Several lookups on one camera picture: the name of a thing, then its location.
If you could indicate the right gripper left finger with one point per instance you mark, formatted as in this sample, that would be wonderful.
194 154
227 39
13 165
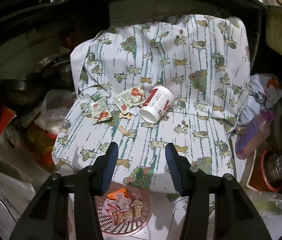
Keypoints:
46 216

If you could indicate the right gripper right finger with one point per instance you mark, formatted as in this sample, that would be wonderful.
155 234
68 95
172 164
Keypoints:
235 215

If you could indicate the small snack wrapper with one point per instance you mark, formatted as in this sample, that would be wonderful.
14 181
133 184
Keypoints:
100 111

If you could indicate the white red paper cup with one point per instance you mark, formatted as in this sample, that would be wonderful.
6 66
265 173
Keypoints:
157 103

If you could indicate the silver chicken wing snack wrapper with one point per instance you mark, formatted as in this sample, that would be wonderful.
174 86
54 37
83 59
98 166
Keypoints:
129 98

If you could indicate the crumpled trash in basket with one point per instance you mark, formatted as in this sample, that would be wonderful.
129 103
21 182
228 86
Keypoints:
120 208

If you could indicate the red plastic bucket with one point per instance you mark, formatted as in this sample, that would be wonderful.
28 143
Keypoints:
259 180

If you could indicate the pink plastic waste basket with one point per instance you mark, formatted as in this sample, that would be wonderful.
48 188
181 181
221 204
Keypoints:
125 229

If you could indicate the purple plastic bottle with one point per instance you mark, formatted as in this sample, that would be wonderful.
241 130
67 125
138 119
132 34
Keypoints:
257 131

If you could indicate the clear plastic bag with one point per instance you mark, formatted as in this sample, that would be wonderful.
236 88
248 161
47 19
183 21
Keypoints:
53 110

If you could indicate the white blue plastic bag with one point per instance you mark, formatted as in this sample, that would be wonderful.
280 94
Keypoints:
264 92

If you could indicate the cartoon print cloth cover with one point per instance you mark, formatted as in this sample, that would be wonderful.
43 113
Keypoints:
183 81

